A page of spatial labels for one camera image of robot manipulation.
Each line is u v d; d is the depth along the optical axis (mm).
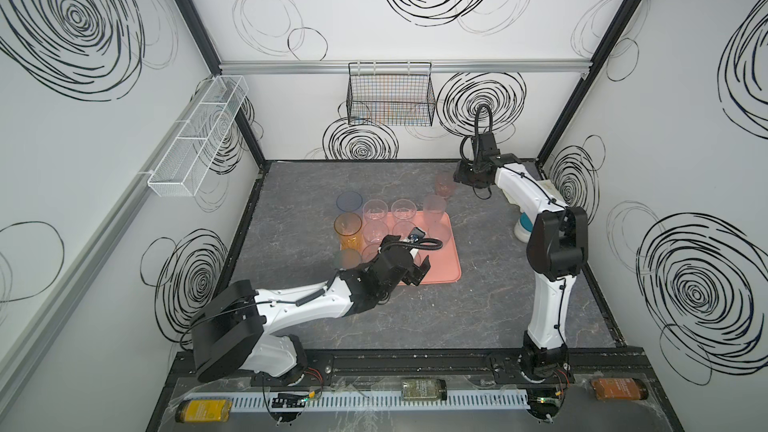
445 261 931
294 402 718
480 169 723
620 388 679
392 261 580
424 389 678
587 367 755
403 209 1018
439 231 937
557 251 548
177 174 711
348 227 1011
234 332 413
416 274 719
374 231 937
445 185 1099
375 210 1016
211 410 654
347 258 882
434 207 1004
